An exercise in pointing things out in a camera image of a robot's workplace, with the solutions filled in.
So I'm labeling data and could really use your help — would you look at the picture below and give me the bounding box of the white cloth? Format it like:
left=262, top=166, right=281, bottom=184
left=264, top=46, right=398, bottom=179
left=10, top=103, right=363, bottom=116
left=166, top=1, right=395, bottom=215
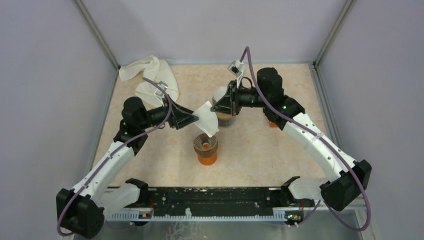
left=119, top=55, right=180, bottom=108

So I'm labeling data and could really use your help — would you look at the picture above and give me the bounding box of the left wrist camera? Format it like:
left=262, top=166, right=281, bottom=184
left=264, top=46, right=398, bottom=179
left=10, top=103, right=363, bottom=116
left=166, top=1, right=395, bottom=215
left=154, top=81, right=168, bottom=98

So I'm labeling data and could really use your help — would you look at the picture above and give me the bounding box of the light wooden dripper ring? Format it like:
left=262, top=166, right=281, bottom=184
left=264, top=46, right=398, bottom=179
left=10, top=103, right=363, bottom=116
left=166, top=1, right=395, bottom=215
left=215, top=112, right=237, bottom=123

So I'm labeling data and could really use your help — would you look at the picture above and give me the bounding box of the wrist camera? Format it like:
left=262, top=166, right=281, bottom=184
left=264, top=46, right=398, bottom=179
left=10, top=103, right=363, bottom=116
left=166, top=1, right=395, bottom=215
left=227, top=59, right=246, bottom=78
left=154, top=81, right=168, bottom=98

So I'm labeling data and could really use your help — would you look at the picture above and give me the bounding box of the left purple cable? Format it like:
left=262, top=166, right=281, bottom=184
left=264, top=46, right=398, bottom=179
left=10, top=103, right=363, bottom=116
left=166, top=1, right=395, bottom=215
left=56, top=77, right=174, bottom=237

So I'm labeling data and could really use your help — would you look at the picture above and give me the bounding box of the dark wooden ring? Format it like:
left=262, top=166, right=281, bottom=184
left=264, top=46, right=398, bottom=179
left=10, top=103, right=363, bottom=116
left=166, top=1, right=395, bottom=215
left=193, top=144, right=219, bottom=159

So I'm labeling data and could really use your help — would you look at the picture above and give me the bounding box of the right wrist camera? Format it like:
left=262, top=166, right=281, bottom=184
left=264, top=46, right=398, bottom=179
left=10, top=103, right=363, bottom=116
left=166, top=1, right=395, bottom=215
left=227, top=59, right=246, bottom=78

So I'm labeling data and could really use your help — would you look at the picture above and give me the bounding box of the orange coffee filter box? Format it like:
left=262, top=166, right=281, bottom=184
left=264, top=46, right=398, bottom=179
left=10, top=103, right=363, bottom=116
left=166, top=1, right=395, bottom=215
left=269, top=121, right=278, bottom=128

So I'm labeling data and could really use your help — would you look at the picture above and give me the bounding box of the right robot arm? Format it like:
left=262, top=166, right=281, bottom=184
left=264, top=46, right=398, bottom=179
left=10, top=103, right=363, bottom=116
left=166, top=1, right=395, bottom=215
left=211, top=66, right=372, bottom=212

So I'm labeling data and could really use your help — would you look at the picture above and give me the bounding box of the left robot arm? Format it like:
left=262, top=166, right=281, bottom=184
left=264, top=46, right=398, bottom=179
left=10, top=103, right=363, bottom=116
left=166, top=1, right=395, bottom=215
left=56, top=97, right=199, bottom=239

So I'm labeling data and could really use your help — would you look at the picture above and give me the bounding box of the white paper coffee filter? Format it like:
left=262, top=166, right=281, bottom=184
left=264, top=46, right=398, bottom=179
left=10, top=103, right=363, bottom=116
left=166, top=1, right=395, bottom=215
left=212, top=86, right=227, bottom=104

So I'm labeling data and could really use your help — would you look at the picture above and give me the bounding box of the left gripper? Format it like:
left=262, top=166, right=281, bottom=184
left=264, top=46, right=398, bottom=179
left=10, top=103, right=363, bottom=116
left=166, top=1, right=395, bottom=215
left=139, top=94, right=199, bottom=130

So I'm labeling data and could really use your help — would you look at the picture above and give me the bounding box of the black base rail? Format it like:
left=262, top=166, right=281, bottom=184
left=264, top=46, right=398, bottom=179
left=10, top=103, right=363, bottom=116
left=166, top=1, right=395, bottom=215
left=117, top=186, right=299, bottom=219

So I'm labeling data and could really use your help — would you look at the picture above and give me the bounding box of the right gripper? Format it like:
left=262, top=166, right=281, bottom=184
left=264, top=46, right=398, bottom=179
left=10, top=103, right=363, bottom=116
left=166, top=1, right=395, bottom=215
left=210, top=79, right=269, bottom=117

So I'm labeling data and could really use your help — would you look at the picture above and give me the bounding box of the orange glass flask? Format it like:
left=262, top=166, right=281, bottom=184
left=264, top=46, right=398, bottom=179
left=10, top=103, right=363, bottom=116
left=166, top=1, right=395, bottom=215
left=197, top=153, right=218, bottom=166

